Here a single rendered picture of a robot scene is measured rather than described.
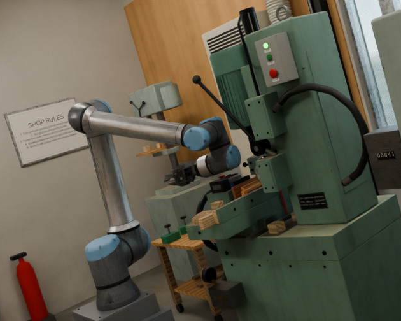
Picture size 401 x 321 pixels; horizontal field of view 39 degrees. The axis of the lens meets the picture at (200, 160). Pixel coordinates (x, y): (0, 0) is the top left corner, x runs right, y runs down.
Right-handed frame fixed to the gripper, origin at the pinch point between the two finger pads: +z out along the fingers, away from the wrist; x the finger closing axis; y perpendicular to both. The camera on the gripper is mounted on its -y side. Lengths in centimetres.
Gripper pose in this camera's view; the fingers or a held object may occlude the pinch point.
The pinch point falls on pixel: (167, 180)
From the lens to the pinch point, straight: 247.7
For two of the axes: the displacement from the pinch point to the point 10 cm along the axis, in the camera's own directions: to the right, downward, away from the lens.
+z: -8.0, 2.9, 5.2
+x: 2.8, 9.6, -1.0
